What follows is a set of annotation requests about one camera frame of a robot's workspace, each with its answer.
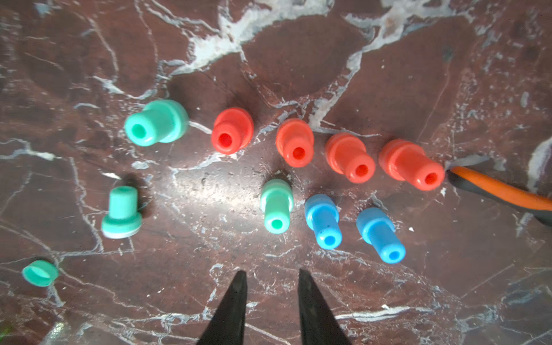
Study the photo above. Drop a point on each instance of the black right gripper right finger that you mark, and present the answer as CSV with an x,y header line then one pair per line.
x,y
317,322

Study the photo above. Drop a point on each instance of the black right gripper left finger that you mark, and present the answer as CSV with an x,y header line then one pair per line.
x,y
227,324

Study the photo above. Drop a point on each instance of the blue stamp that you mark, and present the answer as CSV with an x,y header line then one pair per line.
x,y
377,229
322,217

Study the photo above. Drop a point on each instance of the green stamp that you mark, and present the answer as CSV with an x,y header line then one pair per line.
x,y
123,219
276,203
162,121

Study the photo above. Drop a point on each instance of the red stamp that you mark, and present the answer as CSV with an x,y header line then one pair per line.
x,y
347,155
295,142
406,161
233,131

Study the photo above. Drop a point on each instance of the green cap top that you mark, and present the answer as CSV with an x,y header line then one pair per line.
x,y
40,273

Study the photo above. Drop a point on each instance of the orange handled pliers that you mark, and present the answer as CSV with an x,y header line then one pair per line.
x,y
478,183

